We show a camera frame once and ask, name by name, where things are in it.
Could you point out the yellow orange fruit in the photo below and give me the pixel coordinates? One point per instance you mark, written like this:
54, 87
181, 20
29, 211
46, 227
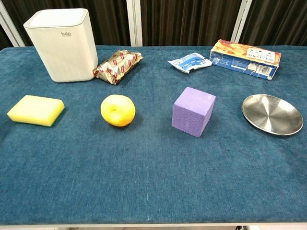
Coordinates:
117, 113

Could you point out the white plastic trash bin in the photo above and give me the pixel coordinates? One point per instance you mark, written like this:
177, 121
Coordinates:
64, 50

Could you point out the white metal frame post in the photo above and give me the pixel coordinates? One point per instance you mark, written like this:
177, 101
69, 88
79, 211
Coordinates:
134, 22
10, 26
242, 20

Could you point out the silver metal plate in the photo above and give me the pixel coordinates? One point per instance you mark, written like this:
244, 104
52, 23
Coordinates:
272, 114

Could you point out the yellow green sponge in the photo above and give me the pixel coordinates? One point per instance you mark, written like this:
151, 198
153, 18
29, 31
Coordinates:
36, 110

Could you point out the blue orange cracker box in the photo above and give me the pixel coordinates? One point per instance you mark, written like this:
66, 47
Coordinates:
247, 61

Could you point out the blue white wipes packet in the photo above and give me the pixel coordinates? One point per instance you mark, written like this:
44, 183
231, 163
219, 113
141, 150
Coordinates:
189, 62

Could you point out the purple foam cube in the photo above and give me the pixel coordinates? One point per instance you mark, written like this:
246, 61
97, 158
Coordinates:
192, 112

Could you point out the dark pleated curtain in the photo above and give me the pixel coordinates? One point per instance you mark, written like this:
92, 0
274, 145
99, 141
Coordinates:
187, 21

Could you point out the blue velvet table cloth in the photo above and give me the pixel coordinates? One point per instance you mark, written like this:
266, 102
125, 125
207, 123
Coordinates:
148, 167

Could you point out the gold red snack packet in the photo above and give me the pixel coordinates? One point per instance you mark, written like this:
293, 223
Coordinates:
117, 65

